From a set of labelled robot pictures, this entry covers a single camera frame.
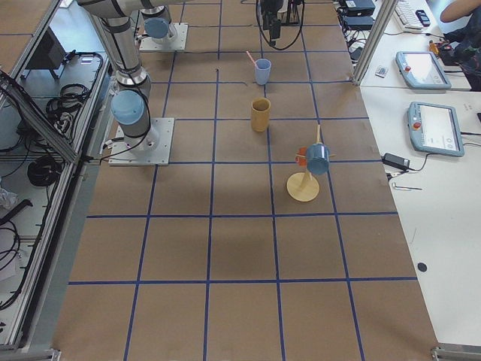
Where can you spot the allen key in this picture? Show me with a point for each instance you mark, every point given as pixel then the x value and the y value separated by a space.
pixel 404 188

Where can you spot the black power brick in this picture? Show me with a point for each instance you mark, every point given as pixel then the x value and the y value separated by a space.
pixel 395 161

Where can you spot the blue mug on tree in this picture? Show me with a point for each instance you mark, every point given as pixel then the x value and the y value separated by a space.
pixel 317 156

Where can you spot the person at desk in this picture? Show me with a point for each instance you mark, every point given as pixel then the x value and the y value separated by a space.
pixel 467 52

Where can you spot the teach pendant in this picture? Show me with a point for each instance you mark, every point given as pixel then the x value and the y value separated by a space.
pixel 421 70
pixel 434 129

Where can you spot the light blue plastic cup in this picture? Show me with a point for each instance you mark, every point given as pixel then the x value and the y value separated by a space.
pixel 262 71

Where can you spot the upper teach pendant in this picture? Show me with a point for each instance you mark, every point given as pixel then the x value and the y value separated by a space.
pixel 421 70

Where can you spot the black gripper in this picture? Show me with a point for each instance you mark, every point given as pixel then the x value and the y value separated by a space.
pixel 269 8

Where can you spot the wooden mug tree stand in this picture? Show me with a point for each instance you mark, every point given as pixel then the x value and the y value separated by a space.
pixel 303 186

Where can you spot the white keyboard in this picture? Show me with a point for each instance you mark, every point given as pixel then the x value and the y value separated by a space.
pixel 406 18

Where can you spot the bamboo cylinder holder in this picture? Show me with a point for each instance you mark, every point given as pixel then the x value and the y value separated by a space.
pixel 260 114

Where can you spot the aluminium frame post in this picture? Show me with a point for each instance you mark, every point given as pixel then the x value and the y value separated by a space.
pixel 384 15

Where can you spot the orange mug on tree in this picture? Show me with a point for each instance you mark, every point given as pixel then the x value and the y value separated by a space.
pixel 300 157

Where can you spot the black monitor on floor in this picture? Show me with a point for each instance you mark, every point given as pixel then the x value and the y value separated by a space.
pixel 48 55

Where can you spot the lower teach pendant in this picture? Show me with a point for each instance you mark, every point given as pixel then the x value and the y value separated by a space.
pixel 434 129

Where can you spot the aluminium frame rail left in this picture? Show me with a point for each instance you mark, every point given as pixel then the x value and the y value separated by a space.
pixel 69 149

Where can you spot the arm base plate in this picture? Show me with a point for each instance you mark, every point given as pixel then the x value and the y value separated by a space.
pixel 155 149
pixel 164 37

